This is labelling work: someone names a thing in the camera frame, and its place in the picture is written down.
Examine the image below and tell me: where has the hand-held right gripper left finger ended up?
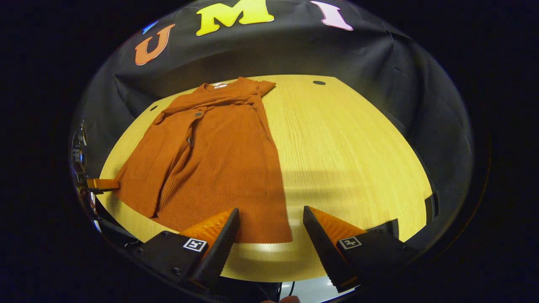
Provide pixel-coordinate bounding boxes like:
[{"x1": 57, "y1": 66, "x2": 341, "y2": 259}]
[{"x1": 134, "y1": 207, "x2": 241, "y2": 289}]

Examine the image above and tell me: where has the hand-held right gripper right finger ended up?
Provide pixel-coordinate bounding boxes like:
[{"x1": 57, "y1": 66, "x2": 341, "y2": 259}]
[{"x1": 302, "y1": 205, "x2": 418, "y2": 294}]

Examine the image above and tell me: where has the rust orange knit garment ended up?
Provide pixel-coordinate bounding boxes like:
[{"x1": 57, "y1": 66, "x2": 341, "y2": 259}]
[{"x1": 114, "y1": 77, "x2": 294, "y2": 245}]

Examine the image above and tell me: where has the black backdrop cloth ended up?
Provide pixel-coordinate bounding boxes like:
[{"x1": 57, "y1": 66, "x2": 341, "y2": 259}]
[{"x1": 69, "y1": 0, "x2": 474, "y2": 253}]

